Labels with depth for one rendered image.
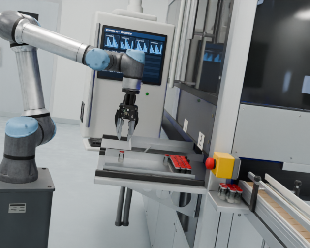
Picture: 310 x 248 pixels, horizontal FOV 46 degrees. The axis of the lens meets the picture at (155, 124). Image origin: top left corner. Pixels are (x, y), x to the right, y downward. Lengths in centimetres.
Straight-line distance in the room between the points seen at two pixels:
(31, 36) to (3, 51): 564
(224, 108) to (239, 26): 28
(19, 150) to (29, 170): 9
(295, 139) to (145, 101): 114
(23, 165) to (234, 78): 84
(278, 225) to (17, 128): 95
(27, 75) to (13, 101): 550
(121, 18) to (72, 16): 467
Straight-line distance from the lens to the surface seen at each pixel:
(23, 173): 147
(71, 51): 135
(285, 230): 103
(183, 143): 196
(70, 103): 688
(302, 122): 139
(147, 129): 231
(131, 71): 141
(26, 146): 145
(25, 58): 158
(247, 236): 145
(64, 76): 685
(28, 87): 157
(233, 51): 127
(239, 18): 128
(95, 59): 130
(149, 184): 131
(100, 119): 223
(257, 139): 134
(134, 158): 159
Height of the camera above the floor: 130
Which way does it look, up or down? 9 degrees down
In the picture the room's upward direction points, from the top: 8 degrees clockwise
